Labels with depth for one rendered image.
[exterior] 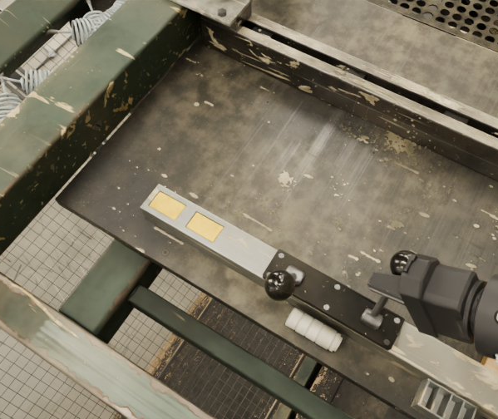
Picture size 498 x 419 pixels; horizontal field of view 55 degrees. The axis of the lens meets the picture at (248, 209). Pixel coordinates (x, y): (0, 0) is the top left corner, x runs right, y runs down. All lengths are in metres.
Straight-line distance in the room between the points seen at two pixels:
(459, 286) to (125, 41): 0.65
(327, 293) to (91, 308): 0.37
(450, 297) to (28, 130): 0.63
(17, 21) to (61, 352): 0.91
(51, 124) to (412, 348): 0.62
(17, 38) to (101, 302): 0.78
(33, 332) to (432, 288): 0.51
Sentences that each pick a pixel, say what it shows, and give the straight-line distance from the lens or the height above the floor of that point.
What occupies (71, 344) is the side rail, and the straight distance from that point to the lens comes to 0.71.
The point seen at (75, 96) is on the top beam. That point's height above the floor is 1.89.
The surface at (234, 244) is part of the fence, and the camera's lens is 0.72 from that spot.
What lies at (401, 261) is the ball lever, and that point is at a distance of 0.61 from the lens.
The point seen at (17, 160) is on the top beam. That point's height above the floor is 1.88.
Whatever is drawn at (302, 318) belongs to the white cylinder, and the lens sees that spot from 0.70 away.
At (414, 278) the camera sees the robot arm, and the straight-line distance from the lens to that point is 0.55.
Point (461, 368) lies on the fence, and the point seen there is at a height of 1.27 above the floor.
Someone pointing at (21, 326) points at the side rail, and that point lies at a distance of 0.74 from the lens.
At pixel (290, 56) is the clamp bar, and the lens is 0.89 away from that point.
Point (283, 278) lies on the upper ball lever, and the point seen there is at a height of 1.55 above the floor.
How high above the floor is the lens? 1.79
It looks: 16 degrees down
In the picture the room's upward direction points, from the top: 49 degrees counter-clockwise
